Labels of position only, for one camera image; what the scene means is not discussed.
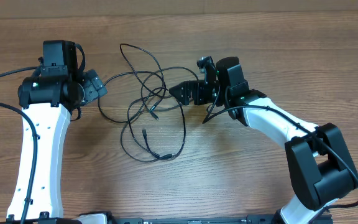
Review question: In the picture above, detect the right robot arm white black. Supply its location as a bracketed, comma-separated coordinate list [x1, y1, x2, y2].
[169, 57, 358, 223]

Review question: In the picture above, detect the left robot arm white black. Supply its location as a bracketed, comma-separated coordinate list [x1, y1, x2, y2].
[6, 40, 107, 223]

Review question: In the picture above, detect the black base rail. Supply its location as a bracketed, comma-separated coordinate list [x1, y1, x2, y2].
[76, 211, 334, 224]

